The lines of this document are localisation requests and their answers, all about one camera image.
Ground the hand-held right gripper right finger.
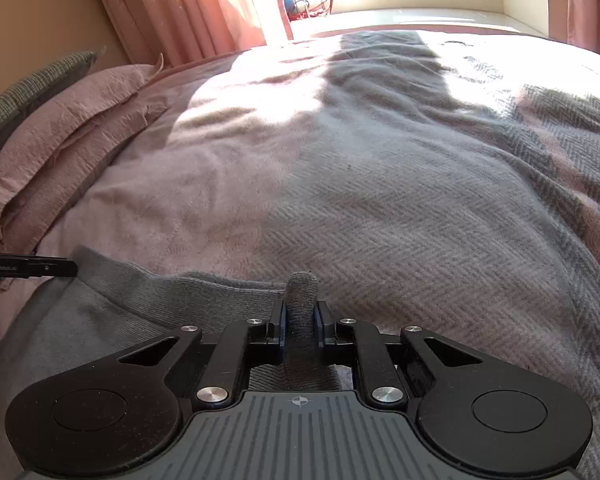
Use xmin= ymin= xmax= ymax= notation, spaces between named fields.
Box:
xmin=314 ymin=300 xmax=484 ymax=406

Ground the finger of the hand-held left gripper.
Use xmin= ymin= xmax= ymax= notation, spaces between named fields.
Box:
xmin=27 ymin=255 xmax=79 ymax=278

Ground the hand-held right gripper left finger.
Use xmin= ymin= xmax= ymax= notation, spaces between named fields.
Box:
xmin=119 ymin=300 xmax=287 ymax=407

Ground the grey sweater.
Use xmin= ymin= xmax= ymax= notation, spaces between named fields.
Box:
xmin=0 ymin=245 xmax=342 ymax=461

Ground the pink pillow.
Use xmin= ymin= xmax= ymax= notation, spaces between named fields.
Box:
xmin=0 ymin=55 xmax=170 ymax=233
xmin=0 ymin=110 xmax=171 ymax=261

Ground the bed with pink bedspread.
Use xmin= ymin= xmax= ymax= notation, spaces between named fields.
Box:
xmin=0 ymin=29 xmax=600 ymax=480

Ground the grey checked pillow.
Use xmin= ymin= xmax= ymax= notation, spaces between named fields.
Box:
xmin=0 ymin=50 xmax=100 ymax=162

